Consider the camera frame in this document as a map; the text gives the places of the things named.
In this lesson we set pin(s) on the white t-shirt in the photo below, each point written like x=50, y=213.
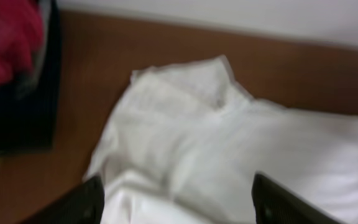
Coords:
x=183, y=143

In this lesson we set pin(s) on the black folded garment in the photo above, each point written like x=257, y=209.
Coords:
x=28, y=113

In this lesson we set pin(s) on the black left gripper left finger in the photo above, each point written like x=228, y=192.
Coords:
x=82, y=205

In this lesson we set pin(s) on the red printed t-shirt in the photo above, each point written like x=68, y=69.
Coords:
x=21, y=34

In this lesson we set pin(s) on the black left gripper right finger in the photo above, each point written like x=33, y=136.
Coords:
x=275, y=205

